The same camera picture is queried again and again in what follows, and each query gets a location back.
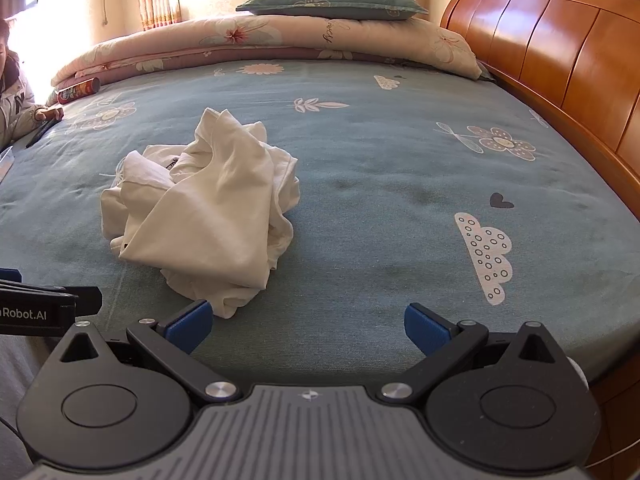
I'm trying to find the teal floral pillow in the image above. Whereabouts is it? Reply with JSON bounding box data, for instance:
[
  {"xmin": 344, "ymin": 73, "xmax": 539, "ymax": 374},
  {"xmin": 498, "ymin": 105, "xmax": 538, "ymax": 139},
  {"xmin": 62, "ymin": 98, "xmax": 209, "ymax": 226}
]
[{"xmin": 236, "ymin": 0, "xmax": 430, "ymax": 22}]

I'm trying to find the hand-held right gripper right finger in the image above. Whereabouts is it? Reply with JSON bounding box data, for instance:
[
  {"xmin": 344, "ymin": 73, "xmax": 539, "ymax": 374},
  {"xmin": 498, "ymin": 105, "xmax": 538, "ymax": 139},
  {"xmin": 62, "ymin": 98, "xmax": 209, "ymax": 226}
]
[{"xmin": 378, "ymin": 302, "xmax": 568, "ymax": 406}]

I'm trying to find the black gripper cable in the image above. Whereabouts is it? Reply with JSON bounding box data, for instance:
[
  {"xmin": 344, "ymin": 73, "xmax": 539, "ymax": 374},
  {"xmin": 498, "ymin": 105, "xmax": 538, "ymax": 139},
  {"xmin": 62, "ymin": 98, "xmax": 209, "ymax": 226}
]
[{"xmin": 0, "ymin": 416, "xmax": 27, "ymax": 453}]

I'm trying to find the pink floral folded quilt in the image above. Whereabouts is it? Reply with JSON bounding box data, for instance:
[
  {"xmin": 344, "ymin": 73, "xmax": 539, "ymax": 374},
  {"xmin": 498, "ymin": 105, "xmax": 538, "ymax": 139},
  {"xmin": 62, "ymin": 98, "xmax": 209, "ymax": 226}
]
[{"xmin": 50, "ymin": 14, "xmax": 483, "ymax": 92}]

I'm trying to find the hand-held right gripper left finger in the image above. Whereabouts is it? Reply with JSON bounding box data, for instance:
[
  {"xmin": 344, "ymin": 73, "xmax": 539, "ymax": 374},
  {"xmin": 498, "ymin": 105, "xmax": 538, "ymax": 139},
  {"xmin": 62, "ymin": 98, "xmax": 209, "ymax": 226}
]
[{"xmin": 61, "ymin": 300, "xmax": 240, "ymax": 407}]

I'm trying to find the red snack can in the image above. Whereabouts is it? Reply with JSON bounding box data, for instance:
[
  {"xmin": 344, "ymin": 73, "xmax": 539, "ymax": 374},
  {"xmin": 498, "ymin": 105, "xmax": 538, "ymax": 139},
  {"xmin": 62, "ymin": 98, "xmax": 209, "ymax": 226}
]
[{"xmin": 57, "ymin": 77, "xmax": 101, "ymax": 106}]

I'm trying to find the wooden headboard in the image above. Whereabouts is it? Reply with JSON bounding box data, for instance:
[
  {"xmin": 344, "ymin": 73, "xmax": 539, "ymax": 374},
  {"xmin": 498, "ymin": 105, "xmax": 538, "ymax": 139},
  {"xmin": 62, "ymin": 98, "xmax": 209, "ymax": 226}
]
[{"xmin": 440, "ymin": 0, "xmax": 640, "ymax": 471}]

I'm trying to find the white printed t-shirt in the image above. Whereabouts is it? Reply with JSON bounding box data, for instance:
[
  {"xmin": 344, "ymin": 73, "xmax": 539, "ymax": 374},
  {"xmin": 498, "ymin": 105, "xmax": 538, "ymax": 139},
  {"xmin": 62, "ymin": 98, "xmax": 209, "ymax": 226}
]
[{"xmin": 100, "ymin": 107, "xmax": 301, "ymax": 320}]

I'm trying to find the blue floral bed sheet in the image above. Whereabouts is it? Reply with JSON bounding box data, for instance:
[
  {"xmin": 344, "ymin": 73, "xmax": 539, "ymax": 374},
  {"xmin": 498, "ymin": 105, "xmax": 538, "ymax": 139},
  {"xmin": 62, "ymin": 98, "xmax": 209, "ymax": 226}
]
[{"xmin": 0, "ymin": 57, "xmax": 640, "ymax": 396}]

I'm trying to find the person's grey clothing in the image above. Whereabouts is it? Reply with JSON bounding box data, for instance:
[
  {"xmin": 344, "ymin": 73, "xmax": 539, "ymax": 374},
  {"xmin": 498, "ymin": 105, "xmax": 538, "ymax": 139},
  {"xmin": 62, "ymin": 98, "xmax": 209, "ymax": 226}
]
[{"xmin": 0, "ymin": 335, "xmax": 63, "ymax": 480}]

